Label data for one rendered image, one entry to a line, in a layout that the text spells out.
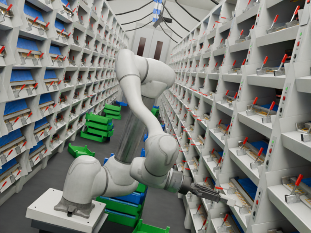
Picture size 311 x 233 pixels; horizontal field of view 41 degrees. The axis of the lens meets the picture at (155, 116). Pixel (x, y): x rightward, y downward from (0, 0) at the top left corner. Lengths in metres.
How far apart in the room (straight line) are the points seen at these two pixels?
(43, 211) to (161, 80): 0.85
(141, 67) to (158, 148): 0.57
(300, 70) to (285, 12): 0.78
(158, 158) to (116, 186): 0.71
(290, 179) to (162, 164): 0.44
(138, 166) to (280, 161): 0.54
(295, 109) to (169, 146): 0.45
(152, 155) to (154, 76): 0.58
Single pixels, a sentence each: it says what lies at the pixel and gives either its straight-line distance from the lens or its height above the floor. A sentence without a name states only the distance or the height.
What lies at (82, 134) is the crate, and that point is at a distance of 5.37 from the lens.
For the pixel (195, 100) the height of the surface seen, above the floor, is 0.82.
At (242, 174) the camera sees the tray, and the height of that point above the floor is 0.60.
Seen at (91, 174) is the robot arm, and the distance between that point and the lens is 2.09.
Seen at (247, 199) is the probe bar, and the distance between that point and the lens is 1.86.
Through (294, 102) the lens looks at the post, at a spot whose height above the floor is 1.02.
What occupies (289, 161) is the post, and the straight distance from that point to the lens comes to 1.50.
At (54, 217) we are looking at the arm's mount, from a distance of 2.10.
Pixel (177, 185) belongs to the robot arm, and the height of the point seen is 0.60.
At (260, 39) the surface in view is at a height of 1.28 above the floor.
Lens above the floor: 1.02
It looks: 6 degrees down
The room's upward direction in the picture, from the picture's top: 13 degrees clockwise
